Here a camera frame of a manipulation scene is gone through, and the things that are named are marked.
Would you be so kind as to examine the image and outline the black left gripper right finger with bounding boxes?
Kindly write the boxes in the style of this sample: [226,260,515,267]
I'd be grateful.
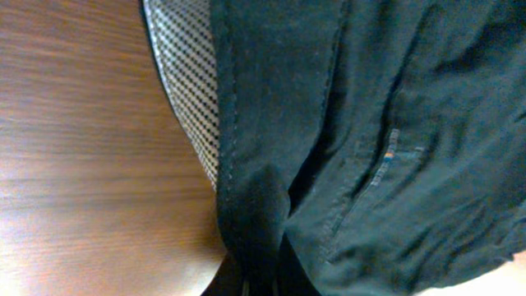
[275,235,321,296]

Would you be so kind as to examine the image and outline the black shorts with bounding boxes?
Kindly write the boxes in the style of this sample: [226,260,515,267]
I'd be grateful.
[142,0,525,295]

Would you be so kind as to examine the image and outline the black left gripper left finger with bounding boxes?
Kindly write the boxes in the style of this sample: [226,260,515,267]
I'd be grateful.
[201,254,246,296]

